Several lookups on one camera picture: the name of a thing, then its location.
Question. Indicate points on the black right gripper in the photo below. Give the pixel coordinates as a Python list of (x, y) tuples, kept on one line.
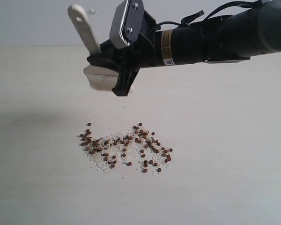
[(128, 61)]

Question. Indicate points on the wooden paint brush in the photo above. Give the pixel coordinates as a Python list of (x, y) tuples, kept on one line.
[(101, 79)]

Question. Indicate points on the red beans and rice pile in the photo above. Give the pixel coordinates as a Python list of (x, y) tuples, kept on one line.
[(114, 140)]

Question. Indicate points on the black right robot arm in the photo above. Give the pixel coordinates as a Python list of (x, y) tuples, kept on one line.
[(232, 33)]

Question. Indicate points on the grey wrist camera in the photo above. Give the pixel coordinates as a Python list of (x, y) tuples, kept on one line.
[(126, 24)]

